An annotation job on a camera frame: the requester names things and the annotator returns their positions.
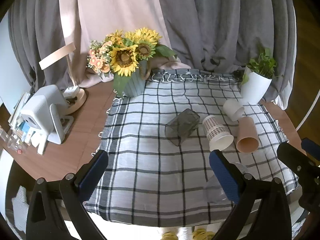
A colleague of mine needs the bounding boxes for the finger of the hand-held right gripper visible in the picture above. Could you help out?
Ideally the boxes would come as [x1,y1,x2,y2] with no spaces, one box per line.
[301,137,320,162]
[277,141,320,188]

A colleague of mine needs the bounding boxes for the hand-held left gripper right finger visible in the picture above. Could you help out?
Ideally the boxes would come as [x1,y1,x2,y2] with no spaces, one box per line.
[209,150,293,240]

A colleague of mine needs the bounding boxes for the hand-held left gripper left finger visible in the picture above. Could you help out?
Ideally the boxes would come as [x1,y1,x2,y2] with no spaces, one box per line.
[26,149,109,240]

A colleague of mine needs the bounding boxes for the dark transparent plastic cup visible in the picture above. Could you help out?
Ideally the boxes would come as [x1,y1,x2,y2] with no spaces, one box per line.
[164,108,201,147]

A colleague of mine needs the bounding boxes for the clear plastic cup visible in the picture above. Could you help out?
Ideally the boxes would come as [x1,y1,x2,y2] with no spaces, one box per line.
[205,162,250,204]

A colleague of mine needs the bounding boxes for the patterned paper cup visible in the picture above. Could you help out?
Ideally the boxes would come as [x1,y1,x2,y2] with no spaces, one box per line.
[202,115,234,152]

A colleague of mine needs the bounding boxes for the brown paper cup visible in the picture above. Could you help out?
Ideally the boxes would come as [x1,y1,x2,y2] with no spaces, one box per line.
[236,116,259,154]

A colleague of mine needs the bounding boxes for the white paper cup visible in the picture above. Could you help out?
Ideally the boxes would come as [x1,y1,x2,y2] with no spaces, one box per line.
[223,98,245,122]

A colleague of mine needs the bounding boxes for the white hoop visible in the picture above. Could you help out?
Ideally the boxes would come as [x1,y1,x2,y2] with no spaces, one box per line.
[296,94,320,132]

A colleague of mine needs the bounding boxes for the checked grey white cloth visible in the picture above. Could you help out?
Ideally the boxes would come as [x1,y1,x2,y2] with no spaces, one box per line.
[82,69,300,228]

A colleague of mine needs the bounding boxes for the white ribbed object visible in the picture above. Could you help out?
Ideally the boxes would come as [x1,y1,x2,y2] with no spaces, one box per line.
[11,186,30,233]

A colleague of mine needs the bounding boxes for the white plant pot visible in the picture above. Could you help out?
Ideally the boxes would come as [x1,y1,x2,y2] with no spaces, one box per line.
[240,65,273,105]

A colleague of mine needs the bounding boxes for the white projector on stand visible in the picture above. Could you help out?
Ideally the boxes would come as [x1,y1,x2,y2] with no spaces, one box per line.
[20,84,74,145]

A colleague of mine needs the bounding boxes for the small clear cups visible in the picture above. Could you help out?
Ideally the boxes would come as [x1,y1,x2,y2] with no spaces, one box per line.
[7,132,28,155]

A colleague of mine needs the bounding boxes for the green leafy plant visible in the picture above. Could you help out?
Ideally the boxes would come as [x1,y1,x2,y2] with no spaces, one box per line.
[241,47,284,85]

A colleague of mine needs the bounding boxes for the grey-blue ribbed vase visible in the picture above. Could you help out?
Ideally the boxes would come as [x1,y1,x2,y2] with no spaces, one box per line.
[124,60,151,97]

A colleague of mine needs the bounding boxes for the sunflower bouquet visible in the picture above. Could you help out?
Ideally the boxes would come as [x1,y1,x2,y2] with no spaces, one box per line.
[87,27,178,98]

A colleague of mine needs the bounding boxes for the beige desk lamp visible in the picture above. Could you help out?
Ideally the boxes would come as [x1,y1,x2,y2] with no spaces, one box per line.
[39,42,87,114]

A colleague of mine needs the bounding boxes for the grey curtain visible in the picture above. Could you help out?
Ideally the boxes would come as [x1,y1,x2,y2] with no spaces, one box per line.
[152,0,298,110]
[7,0,83,88]

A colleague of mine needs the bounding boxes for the pink curtain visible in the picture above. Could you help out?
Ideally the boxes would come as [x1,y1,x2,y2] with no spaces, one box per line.
[59,0,193,88]

